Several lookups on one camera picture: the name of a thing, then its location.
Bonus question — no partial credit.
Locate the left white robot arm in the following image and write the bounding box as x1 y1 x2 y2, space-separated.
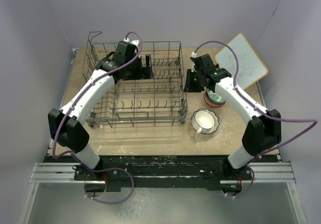
48 38 142 180

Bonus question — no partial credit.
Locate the green leaf patterned bowl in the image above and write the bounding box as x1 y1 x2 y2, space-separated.
207 89 226 104

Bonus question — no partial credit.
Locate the grey wire dish rack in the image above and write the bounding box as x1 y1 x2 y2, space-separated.
86 41 188 128

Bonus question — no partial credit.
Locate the orange red patterned bowl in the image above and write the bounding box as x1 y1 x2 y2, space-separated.
204 95 225 107

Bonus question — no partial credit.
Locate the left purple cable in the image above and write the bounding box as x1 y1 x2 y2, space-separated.
51 32 143 204

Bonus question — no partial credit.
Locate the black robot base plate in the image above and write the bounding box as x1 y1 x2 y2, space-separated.
72 155 252 192

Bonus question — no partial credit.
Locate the white cup with handle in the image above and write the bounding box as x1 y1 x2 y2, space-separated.
191 109 216 135

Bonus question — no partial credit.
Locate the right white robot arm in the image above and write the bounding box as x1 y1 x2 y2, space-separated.
184 52 281 179

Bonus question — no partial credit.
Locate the aluminium rail frame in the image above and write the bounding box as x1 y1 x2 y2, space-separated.
20 163 306 223

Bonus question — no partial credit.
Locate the small whiteboard yellow frame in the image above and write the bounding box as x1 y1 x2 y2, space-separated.
215 33 268 89

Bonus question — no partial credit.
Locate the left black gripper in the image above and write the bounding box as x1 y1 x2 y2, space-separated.
123 54 153 81

